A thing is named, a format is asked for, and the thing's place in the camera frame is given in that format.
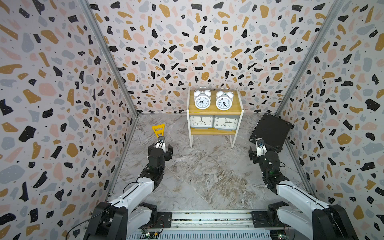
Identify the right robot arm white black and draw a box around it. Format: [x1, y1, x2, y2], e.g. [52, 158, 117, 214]
[249, 146, 358, 240]

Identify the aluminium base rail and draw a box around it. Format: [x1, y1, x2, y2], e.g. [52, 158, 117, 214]
[83, 209, 340, 240]

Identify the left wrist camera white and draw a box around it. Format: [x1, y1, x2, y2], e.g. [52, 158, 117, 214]
[155, 136, 166, 153]

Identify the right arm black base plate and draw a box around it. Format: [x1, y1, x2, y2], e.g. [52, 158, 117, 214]
[251, 211, 285, 228]

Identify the yellow plastic triangular piece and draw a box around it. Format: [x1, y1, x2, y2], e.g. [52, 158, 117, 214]
[152, 124, 165, 138]

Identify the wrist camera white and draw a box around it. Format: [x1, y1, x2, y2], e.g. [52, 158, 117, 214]
[155, 136, 166, 153]
[256, 138, 267, 157]

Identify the black flat case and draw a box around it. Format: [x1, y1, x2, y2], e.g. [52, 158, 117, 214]
[249, 113, 293, 153]

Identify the grey rectangular alarm clock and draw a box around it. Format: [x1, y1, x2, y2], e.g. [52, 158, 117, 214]
[213, 116, 240, 131]
[190, 116, 214, 129]

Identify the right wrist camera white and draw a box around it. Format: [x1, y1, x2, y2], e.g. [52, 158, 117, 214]
[256, 138, 267, 157]

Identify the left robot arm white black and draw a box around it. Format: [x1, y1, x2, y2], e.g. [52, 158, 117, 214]
[84, 141, 173, 240]

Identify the white twin-bell alarm clock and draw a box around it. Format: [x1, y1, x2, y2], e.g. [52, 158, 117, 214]
[194, 87, 212, 110]
[216, 88, 234, 111]

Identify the wooden two-tier shelf white frame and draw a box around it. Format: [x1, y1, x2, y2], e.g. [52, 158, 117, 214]
[187, 87, 244, 148]

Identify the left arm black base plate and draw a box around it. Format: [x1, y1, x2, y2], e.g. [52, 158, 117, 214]
[143, 212, 173, 229]

